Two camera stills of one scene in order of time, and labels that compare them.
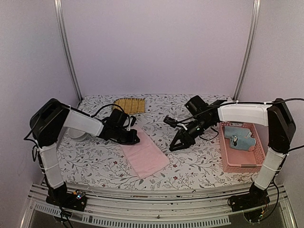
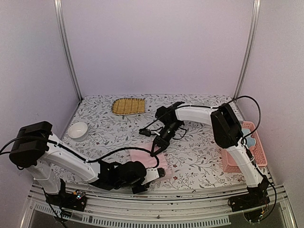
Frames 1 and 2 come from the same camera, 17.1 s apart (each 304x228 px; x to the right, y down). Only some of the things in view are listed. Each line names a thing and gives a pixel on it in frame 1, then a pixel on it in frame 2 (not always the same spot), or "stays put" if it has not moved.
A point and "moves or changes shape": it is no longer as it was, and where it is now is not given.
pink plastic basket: [235, 160] stays put
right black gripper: [186, 138] → [161, 142]
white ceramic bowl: [76, 134] stays put
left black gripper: [132, 140] → [138, 191]
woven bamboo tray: [131, 105] stays put
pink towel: [145, 157] moves or changes shape
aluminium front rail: [154, 210] stays put
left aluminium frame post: [59, 21] stays put
